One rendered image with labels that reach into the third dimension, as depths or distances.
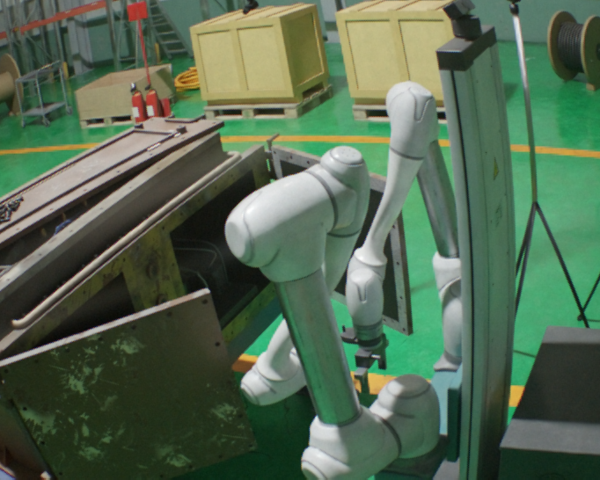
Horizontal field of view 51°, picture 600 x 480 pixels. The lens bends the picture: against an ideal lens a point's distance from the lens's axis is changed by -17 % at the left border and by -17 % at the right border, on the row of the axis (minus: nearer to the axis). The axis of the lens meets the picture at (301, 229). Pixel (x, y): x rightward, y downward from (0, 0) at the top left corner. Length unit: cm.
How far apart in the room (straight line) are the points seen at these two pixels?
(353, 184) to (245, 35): 599
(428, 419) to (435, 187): 73
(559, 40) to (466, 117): 659
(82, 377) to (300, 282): 68
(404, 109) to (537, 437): 94
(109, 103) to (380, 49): 378
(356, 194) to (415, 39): 509
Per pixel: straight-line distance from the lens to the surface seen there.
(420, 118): 186
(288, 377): 179
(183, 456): 204
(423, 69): 658
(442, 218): 215
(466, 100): 141
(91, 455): 197
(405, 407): 169
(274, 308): 292
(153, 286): 225
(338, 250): 159
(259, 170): 270
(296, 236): 139
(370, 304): 209
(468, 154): 145
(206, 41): 771
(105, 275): 208
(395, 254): 234
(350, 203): 147
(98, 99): 910
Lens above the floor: 207
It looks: 25 degrees down
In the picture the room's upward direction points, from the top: 10 degrees counter-clockwise
